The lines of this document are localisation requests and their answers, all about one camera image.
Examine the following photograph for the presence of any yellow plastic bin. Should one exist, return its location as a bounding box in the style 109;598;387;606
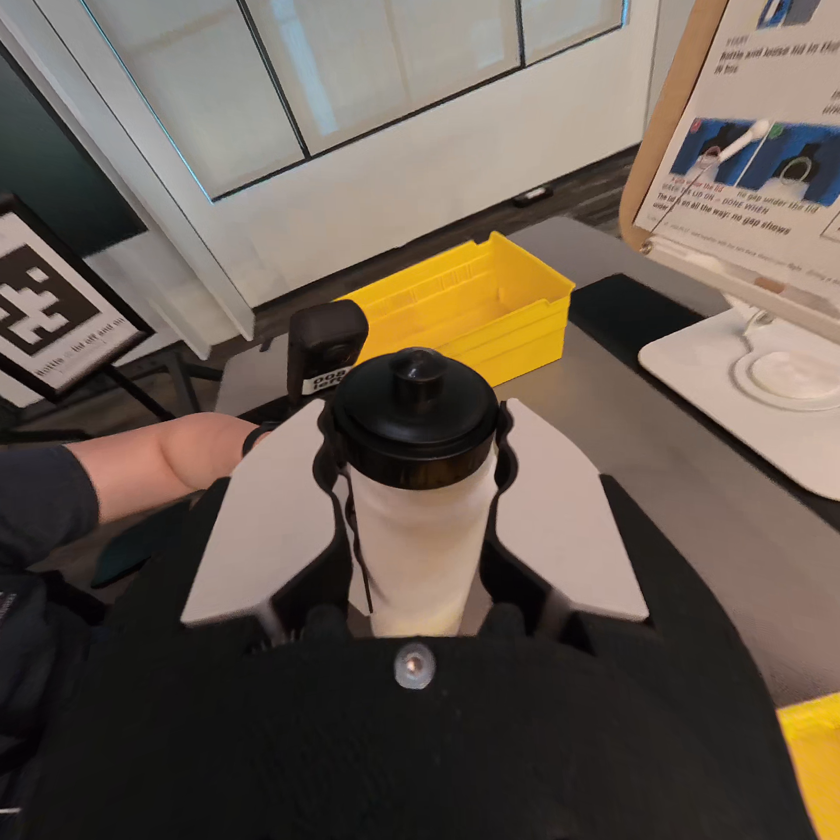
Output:
776;694;840;840
333;231;577;389

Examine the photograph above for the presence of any white paper sign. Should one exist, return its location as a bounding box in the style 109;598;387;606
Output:
633;0;840;290

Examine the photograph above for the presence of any white plastic bottle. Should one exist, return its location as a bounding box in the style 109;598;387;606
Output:
341;453;497;639

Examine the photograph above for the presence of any metal stand bracket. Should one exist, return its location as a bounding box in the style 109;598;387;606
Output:
730;305;840;414

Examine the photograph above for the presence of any large glass window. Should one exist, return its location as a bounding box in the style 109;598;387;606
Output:
79;0;631;202

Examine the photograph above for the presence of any dark wall screen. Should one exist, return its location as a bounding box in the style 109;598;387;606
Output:
0;39;148;260

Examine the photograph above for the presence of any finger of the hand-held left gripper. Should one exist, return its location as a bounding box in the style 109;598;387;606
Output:
344;482;376;616

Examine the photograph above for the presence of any black framed sign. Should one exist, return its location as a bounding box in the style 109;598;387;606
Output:
0;192;156;404

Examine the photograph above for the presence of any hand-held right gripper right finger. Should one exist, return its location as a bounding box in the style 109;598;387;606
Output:
478;397;651;636

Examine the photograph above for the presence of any white stand base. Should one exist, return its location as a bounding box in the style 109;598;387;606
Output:
638;307;840;503

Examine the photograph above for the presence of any thin gold cord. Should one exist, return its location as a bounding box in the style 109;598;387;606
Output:
646;157;719;253

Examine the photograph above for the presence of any instruction sheet on stand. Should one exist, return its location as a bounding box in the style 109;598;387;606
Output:
619;0;840;336

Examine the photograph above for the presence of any black bottle lid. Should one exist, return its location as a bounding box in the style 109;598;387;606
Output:
330;348;501;491

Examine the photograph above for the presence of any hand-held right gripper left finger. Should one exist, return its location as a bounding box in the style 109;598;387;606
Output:
180;398;355;636

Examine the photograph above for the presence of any white stylus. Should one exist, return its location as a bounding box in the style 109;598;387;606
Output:
712;118;772;164

